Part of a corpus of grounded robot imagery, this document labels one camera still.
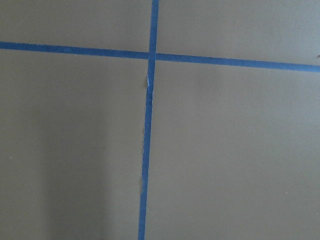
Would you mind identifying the brown paper table cover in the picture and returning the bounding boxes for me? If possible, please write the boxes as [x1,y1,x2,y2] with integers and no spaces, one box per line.
[0,0,320,240]

